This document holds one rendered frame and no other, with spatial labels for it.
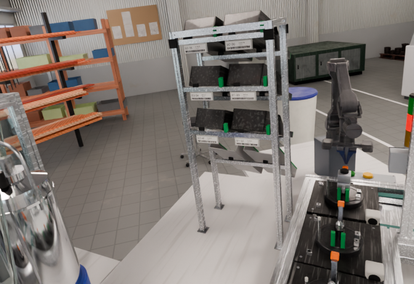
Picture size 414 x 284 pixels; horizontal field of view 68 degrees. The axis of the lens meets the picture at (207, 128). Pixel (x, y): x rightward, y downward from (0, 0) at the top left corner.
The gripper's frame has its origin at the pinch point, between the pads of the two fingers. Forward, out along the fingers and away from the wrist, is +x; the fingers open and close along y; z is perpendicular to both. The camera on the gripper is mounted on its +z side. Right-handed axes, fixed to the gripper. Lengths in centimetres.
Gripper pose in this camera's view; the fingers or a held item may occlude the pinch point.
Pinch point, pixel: (346, 156)
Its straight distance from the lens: 138.2
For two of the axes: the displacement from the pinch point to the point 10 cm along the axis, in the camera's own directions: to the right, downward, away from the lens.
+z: 4.4, -3.5, 8.3
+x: 1.3, 9.3, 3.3
